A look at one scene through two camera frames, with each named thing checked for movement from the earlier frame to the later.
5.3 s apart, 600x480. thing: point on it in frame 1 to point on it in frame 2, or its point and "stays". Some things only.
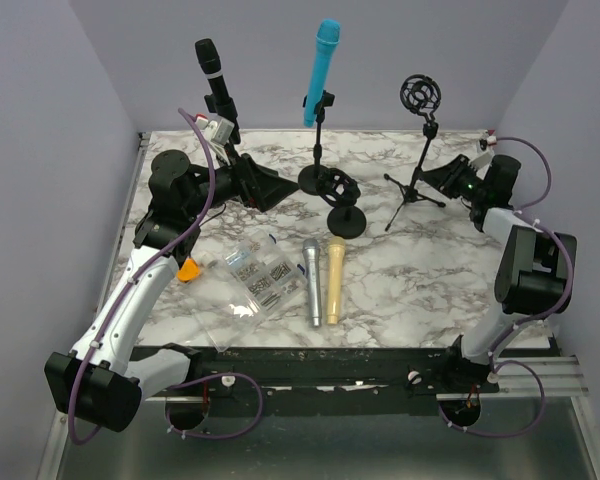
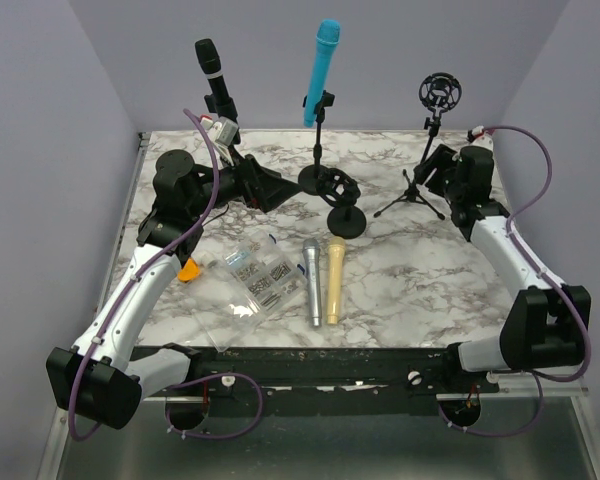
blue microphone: (328, 37) stays
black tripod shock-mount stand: (421, 94) to (440, 91)
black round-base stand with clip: (309, 178) stays
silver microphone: (311, 249) stays
